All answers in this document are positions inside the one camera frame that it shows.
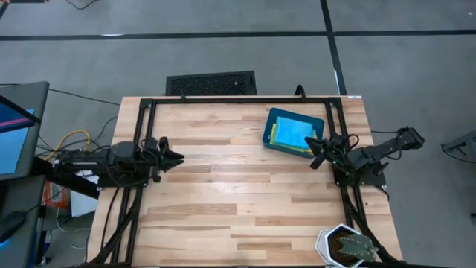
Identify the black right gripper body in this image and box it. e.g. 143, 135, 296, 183
322, 134, 353, 168

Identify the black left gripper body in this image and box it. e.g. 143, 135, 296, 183
139, 138, 163, 179

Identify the yellow microfiber towel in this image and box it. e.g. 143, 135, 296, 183
271, 124, 318, 154

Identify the blue microfiber towel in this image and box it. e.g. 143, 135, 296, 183
274, 116, 317, 150

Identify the teal plastic bin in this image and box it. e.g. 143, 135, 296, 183
262, 107, 326, 159

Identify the black floor vent grille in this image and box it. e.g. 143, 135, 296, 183
165, 70, 257, 97

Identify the white hexagonal plant pot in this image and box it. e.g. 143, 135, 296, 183
315, 223, 376, 268

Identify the white box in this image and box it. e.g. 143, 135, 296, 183
69, 188, 98, 218

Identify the green cactus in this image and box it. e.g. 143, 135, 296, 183
336, 233, 380, 262

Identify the orange cardboard box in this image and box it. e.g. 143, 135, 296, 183
43, 181, 71, 209

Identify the grey monitor with blue screen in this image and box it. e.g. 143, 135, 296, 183
0, 81, 50, 182

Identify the grey desk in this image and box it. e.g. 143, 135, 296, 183
0, 174, 46, 268

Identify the yellow cable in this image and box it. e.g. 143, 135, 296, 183
43, 129, 91, 162

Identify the black aluminium table frame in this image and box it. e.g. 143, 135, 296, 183
87, 95, 410, 268

